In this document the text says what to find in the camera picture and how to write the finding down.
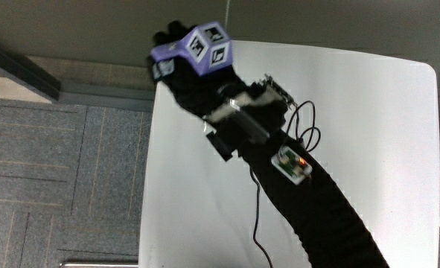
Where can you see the person's right hand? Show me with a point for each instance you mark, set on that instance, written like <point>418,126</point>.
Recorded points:
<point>201,87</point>

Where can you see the metal bar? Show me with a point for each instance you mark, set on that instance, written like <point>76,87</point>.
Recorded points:
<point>98,264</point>

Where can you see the green circuit board module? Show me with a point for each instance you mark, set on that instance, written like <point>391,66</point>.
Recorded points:
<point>291,165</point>

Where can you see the person's right forearm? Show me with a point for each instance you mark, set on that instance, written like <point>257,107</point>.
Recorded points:
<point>316,216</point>

